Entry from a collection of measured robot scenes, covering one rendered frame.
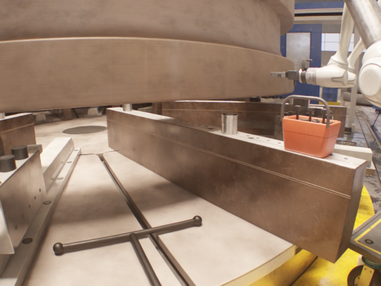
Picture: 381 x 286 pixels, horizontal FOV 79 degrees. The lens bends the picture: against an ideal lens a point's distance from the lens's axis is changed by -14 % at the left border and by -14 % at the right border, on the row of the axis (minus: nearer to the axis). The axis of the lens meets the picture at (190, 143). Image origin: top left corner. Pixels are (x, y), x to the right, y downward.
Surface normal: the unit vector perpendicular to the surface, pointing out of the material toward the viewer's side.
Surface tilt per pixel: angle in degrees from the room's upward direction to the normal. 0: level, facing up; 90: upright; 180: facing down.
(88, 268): 0
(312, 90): 90
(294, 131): 97
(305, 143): 97
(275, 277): 90
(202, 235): 0
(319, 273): 0
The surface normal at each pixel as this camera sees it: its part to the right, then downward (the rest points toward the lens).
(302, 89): -0.53, 0.20
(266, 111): -0.13, 0.23
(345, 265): 0.00, -0.97
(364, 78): -0.97, 0.14
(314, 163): -0.79, 0.14
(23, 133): 0.99, 0.03
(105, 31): 0.33, -0.46
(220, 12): 0.65, 0.18
